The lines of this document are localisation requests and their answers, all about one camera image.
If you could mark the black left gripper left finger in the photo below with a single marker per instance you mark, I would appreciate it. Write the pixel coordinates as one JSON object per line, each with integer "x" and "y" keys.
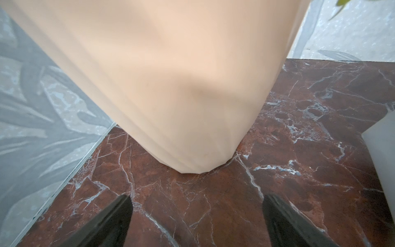
{"x": 109, "y": 228}

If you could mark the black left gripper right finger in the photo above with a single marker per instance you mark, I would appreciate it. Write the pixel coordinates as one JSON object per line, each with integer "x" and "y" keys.
{"x": 288, "y": 228}

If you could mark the white insulated delivery bag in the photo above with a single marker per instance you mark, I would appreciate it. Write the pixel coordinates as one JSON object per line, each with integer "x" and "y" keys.
{"x": 380, "y": 141}

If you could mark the peach terracotta flower pot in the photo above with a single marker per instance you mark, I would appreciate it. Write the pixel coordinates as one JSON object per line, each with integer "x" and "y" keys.
{"x": 186, "y": 79}

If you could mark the artificial white flower plant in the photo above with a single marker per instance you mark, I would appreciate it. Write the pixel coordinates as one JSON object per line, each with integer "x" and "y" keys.
{"x": 341, "y": 4}

